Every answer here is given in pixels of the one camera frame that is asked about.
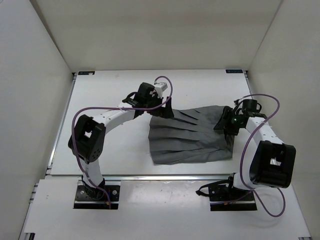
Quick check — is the left blue table label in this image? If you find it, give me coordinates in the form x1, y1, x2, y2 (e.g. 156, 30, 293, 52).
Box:
78, 71, 95, 76

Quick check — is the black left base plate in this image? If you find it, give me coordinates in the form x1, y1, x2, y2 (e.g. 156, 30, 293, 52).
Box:
73, 181, 121, 210

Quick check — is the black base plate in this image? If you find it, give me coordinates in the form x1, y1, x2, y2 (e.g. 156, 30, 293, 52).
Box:
195, 179, 258, 212
73, 181, 121, 210

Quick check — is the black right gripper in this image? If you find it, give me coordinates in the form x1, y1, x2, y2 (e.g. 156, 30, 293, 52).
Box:
213, 109, 244, 136

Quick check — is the blue table label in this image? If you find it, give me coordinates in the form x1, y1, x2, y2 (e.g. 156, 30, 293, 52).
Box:
78, 71, 95, 76
225, 69, 243, 74

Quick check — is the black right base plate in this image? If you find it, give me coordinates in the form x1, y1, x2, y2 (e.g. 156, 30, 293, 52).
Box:
195, 179, 258, 212

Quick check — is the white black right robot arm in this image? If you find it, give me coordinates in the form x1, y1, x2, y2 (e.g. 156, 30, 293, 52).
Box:
213, 99, 296, 200

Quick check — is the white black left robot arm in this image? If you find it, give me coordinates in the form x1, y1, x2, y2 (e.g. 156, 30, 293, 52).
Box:
68, 80, 174, 201

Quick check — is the grey pleated skirt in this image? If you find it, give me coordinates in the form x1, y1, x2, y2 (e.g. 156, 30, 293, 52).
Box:
148, 105, 235, 165

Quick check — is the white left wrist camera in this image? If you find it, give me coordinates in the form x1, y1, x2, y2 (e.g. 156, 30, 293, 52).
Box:
154, 82, 168, 93

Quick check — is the right blue table label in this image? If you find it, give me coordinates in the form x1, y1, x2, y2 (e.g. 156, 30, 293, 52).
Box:
225, 69, 243, 74

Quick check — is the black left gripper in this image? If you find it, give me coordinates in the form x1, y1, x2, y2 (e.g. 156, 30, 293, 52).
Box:
145, 93, 174, 118

